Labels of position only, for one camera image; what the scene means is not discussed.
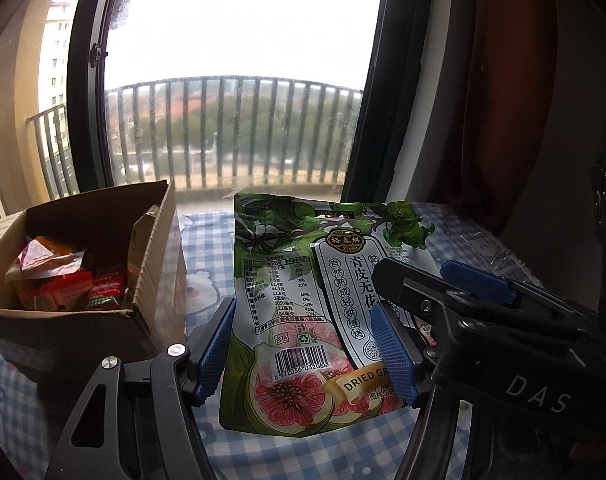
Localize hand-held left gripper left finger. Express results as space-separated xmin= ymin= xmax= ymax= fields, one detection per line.
xmin=45 ymin=297 xmax=236 ymax=480

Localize blue checked bear tablecloth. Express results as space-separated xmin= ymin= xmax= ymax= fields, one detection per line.
xmin=0 ymin=200 xmax=549 ymax=480

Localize grey balcony railing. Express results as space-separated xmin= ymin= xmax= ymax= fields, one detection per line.
xmin=0 ymin=77 xmax=364 ymax=211

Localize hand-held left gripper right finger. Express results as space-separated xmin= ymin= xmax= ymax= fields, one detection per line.
xmin=370 ymin=305 xmax=464 ymax=480

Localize snack packets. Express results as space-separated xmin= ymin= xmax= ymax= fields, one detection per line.
xmin=5 ymin=235 xmax=84 ymax=281

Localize dark red curtain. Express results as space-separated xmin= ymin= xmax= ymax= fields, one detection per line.
xmin=423 ymin=0 xmax=554 ymax=236

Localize black window frame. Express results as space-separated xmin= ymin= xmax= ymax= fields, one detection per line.
xmin=68 ymin=0 xmax=409 ymax=206

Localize brown cardboard box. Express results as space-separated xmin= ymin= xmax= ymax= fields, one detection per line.
xmin=0 ymin=179 xmax=189 ymax=386

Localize beige apartment building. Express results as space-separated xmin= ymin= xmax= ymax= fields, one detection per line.
xmin=38 ymin=2 xmax=71 ymax=111

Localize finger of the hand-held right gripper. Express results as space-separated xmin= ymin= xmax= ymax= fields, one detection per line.
xmin=440 ymin=260 xmax=600 ymax=332
xmin=372 ymin=259 xmax=606 ymax=441

